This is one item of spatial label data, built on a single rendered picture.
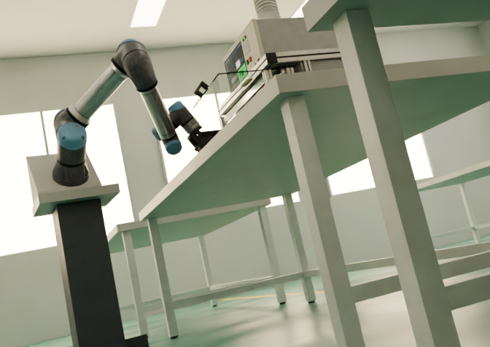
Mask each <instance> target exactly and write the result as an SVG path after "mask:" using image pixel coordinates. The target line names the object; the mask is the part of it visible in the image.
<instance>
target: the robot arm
mask: <svg viewBox="0 0 490 347"><path fill-rule="evenodd" d="M126 79H130V80H131V81H132V83H133V85H134V87H135V89H136V91H137V92H139V93H140V94H141V97H142V98H143V101H144V103H145V105H146V107H147V110H148V112H149V114H150V117H151V118H152V121H153V122H154V125H155V126H154V128H153V129H152V134H153V135H154V137H155V138H156V139H157V140H159V141H162V143H163V146H164V148H165V151H167V153H168V154H170V155H177V154H179V153H180V152H181V151H182V143H181V141H180V140H179V137H178V135H177V133H176V129H177V128H178V127H179V126H181V127H182V128H183V129H184V131H185V132H186V133H187V134H189V136H188V137H187V140H188V141H189V142H190V143H191V144H192V145H193V146H194V150H195V151H196V152H197V153H199V152H200V151H201V150H202V149H203V148H204V147H205V146H206V145H207V144H208V143H209V142H210V141H211V140H212V139H213V138H214V137H215V136H216V135H217V134H218V133H219V132H220V131H221V130H208V131H202V132H201V131H200V129H201V128H202V126H201V125H200V123H199V121H197V120H196V119H195V117H194V116H193V115H192V114H191V113H190V111H189V110H188V109H187V107H186V106H185V105H184V104H183V103H182V102H181V101H176V102H174V103H173V104H172V105H170V106H169V108H168V111H167V108H166V105H165V104H164V102H163V99H162V96H161V94H160V91H159V90H158V87H157V85H158V80H157V78H156V76H155V71H154V69H153V65H152V61H151V58H150V57H149V55H148V53H147V49H146V47H145V46H144V45H143V44H142V43H141V42H140V41H139V40H137V39H125V40H123V41H122V42H121V43H119V45H118V47H117V53H116V54H115V55H114V56H113V58H112V59H111V66H110V67H109V68H108V69H107V70H106V71H105V72H104V73H103V74H102V75H101V76H100V77H99V78H98V80H97V81H96V82H95V83H94V84H93V85H92V86H91V87H90V89H89V90H88V91H87V92H86V93H85V94H84V95H83V97H81V99H79V100H78V102H76V104H75V105H69V106H68V107H67V108H66V109H61V110H60V111H58V112H57V113H56V115H55V117H54V120H53V127H54V130H55V137H56V141H57V161H56V163H55V166H54V168H53V170H52V178H53V180H54V181H55V182H56V183H58V184H60V185H63V186H67V187H76V186H79V185H82V184H84V183H85V182H86V181H87V180H88V179H89V170H88V167H87V164H86V162H85V159H86V146H87V139H88V135H87V131H86V130H85V129H86V127H87V126H89V124H90V118H91V117H92V116H93V115H94V114H95V113H96V112H97V111H98V109H99V108H100V107H101V106H102V105H103V104H104V103H105V102H106V101H107V100H108V98H109V97H110V96H111V95H112V94H113V93H114V92H115V91H116V90H117V88H118V87H119V86H121V84H122V83H124V81H125V80H126Z"/></svg>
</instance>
